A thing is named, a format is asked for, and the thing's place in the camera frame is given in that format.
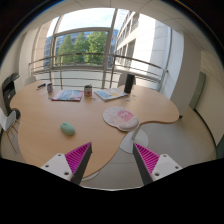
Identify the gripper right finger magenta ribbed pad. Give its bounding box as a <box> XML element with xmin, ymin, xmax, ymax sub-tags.
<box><xmin>133</xmin><ymin>143</ymin><xmax>182</xmax><ymax>185</ymax></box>

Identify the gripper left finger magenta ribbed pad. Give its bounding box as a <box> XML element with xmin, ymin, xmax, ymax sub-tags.
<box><xmin>42</xmin><ymin>143</ymin><xmax>92</xmax><ymax>185</ymax></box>

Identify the mint green computer mouse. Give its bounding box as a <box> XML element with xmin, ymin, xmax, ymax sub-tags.
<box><xmin>60</xmin><ymin>122</ymin><xmax>75</xmax><ymax>136</ymax></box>

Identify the round pink white mouse pad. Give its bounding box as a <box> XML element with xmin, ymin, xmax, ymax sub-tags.
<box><xmin>103</xmin><ymin>106</ymin><xmax>140</xmax><ymax>132</ymax></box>

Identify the red blue magazine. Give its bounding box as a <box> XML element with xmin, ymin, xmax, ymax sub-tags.
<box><xmin>52</xmin><ymin>90</ymin><xmax>83</xmax><ymax>101</ymax></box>

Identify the white chair at left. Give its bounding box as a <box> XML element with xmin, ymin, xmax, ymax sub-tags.
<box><xmin>0</xmin><ymin>108</ymin><xmax>18</xmax><ymax>148</ymax></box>

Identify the white red mug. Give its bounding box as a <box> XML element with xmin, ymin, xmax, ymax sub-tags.
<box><xmin>84</xmin><ymin>84</ymin><xmax>92</xmax><ymax>97</ymax></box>

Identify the light blue open book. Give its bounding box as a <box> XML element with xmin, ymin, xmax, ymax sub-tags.
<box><xmin>95</xmin><ymin>88</ymin><xmax>127</xmax><ymax>101</ymax></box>

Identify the small can with label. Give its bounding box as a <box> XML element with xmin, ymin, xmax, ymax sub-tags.
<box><xmin>47</xmin><ymin>83</ymin><xmax>53</xmax><ymax>95</ymax></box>

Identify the green door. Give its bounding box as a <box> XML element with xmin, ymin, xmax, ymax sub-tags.
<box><xmin>189</xmin><ymin>72</ymin><xmax>206</xmax><ymax>110</ymax></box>

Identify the white chair behind table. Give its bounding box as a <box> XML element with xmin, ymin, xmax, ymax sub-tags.
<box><xmin>24</xmin><ymin>76</ymin><xmax>36</xmax><ymax>87</ymax></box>

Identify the black printer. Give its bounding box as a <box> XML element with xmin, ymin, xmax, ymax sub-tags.
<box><xmin>2</xmin><ymin>73</ymin><xmax>20</xmax><ymax>114</ymax></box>

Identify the metal window railing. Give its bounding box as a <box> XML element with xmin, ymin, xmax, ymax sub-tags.
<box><xmin>29</xmin><ymin>53</ymin><xmax>168</xmax><ymax>89</ymax></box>

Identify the white table pedestal base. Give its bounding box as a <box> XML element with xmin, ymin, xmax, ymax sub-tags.
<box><xmin>120</xmin><ymin>127</ymin><xmax>149</xmax><ymax>153</ymax></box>

